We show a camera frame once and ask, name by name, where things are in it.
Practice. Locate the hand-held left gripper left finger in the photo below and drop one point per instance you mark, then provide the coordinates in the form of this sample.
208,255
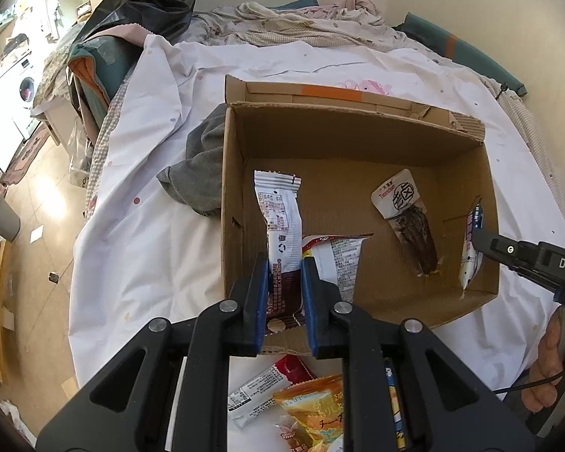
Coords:
262,306

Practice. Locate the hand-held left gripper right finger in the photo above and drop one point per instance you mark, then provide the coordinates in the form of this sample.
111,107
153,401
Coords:
308,306

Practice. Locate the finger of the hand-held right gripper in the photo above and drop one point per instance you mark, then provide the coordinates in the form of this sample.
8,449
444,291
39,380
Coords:
539,280
504,247

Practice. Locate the blue and white snack packet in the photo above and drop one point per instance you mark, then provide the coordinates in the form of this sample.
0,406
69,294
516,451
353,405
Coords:
467,268

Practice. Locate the white and brown snack packet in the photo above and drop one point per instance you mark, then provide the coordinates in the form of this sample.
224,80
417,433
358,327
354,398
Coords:
278,216

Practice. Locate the cardboard box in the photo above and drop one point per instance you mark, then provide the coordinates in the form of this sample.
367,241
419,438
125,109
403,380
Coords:
339,188

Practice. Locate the person's right hand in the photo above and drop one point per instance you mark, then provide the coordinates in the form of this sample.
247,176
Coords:
548,353

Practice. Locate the white snack packet red corner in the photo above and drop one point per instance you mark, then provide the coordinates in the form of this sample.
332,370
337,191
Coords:
346,263

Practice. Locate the red and white bar packet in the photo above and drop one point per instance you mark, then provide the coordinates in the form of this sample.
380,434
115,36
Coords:
254,393

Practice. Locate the dried meat snack packet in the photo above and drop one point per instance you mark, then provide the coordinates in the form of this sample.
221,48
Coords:
414,230

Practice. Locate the orange cheese snack packet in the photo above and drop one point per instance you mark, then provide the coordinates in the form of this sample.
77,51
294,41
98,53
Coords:
310,414

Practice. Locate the blue bear snack packet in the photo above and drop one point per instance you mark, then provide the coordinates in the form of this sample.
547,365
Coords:
395,405

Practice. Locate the grey cloth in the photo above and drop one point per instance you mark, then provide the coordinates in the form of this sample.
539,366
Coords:
197,169

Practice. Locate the teal mattress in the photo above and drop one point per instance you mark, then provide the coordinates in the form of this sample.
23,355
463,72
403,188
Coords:
461,52

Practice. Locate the small dark floor object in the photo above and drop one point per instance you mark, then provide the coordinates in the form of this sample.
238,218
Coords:
53,278

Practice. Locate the gingham fabric edge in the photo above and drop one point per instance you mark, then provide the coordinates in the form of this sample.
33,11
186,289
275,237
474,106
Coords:
106,141

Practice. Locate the clear plastic bag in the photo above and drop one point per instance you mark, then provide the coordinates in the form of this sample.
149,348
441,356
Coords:
80,160

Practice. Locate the white paper sheet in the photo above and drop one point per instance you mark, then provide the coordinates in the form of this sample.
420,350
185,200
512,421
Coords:
36,234

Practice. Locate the grey trash bin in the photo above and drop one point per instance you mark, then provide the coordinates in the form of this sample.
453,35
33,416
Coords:
4,219

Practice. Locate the teal and orange cushion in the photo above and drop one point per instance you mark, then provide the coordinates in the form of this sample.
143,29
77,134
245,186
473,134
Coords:
117,70

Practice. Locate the white cabinet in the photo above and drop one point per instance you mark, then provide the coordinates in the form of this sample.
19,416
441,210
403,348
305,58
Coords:
56,120

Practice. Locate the crumpled beige blanket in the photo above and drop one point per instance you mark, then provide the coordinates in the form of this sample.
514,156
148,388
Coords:
273,28

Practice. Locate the patterned floor rug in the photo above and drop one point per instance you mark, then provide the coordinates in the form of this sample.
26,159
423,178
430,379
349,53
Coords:
26,153

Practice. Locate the pink cloth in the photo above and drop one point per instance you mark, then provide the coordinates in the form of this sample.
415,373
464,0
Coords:
353,7

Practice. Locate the floral cloth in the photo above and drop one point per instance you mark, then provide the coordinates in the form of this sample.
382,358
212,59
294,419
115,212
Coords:
59,66

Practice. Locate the black plastic bag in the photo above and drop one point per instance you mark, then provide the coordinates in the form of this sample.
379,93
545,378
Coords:
155,4

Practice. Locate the white washing machine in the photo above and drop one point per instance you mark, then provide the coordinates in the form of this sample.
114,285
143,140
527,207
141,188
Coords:
21,84

